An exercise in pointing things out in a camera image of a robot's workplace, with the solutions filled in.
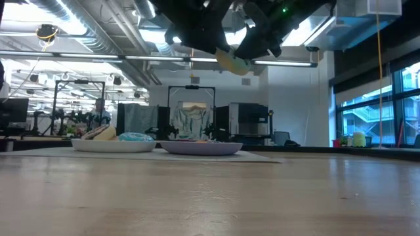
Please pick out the black stand with cloth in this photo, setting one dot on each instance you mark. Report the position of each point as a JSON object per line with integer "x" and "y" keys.
{"x": 169, "y": 105}

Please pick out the red pot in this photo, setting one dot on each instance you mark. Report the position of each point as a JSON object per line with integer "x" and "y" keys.
{"x": 336, "y": 143}

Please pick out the black cabinet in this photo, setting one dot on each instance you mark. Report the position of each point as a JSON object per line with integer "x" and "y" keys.
{"x": 249, "y": 118}

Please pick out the grey partition panel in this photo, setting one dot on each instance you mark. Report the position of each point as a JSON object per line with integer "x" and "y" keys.
{"x": 138, "y": 118}

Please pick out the black office chair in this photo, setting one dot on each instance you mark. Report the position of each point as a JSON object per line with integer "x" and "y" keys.
{"x": 281, "y": 138}

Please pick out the large green frosted donut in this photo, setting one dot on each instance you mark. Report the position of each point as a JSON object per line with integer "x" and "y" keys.
{"x": 234, "y": 64}

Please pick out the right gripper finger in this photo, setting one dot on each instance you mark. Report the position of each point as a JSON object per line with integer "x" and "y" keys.
{"x": 259, "y": 36}
{"x": 200, "y": 36}

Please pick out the black round ceiling device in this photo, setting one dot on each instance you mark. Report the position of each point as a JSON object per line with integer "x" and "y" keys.
{"x": 47, "y": 32}

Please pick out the large chocolate frosted donut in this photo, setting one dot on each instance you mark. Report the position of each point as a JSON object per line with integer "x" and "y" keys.
{"x": 100, "y": 132}

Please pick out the white patterned cloth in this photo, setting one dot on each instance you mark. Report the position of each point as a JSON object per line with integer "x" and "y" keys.
{"x": 192, "y": 119}

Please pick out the purple round plate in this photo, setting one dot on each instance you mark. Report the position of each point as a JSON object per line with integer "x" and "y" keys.
{"x": 200, "y": 148}

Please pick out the black computer monitor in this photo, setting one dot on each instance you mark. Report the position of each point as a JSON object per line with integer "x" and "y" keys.
{"x": 13, "y": 110}

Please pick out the yellow-green container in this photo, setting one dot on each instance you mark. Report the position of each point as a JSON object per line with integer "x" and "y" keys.
{"x": 359, "y": 139}

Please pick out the white round plate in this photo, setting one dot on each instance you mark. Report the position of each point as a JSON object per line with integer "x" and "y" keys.
{"x": 111, "y": 146}

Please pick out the large blue frosted donut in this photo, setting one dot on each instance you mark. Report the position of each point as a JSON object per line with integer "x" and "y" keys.
{"x": 136, "y": 137}

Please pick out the person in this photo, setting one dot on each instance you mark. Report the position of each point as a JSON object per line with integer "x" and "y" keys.
{"x": 100, "y": 114}

